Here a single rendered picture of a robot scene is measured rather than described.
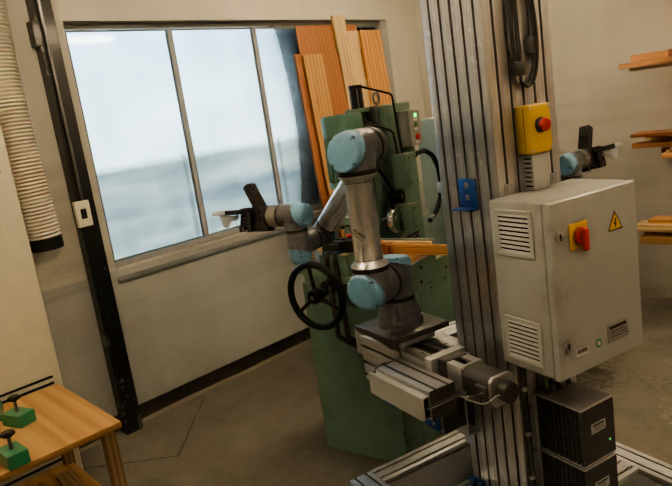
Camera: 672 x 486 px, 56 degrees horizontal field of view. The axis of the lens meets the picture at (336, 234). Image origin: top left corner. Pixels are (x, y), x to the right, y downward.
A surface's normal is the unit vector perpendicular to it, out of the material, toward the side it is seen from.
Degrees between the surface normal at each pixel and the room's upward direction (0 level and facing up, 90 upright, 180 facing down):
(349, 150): 82
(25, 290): 90
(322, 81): 87
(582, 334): 90
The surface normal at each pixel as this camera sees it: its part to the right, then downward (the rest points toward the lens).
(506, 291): -0.85, 0.22
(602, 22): -0.70, 0.23
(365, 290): -0.53, 0.36
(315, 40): 0.69, 0.00
